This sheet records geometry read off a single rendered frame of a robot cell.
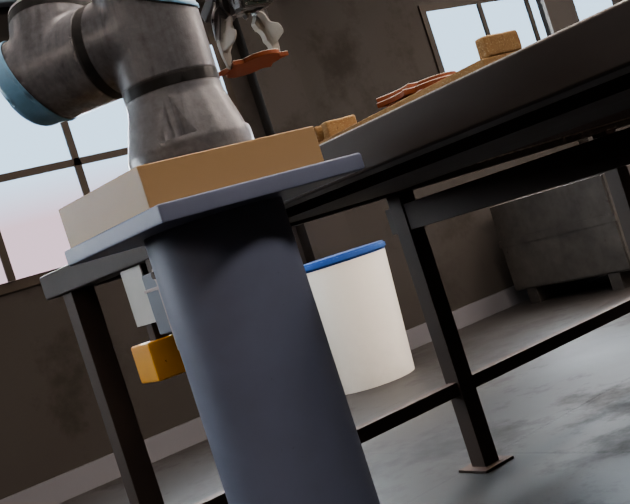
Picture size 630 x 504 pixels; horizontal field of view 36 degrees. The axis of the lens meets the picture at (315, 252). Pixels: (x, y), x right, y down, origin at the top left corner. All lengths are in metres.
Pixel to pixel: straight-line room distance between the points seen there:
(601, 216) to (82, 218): 4.82
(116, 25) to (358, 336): 3.92
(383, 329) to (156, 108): 3.95
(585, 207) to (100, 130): 2.78
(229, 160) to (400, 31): 5.45
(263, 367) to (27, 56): 0.46
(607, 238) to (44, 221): 3.12
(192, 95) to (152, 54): 0.06
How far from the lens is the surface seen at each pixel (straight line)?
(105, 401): 2.34
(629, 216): 3.61
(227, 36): 1.79
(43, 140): 5.01
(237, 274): 1.06
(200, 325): 1.08
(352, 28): 6.24
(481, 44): 1.22
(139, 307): 2.00
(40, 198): 4.93
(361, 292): 4.93
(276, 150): 1.11
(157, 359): 1.97
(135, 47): 1.13
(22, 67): 1.21
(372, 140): 1.26
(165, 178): 1.03
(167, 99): 1.11
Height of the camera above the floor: 0.78
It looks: level
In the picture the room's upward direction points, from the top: 18 degrees counter-clockwise
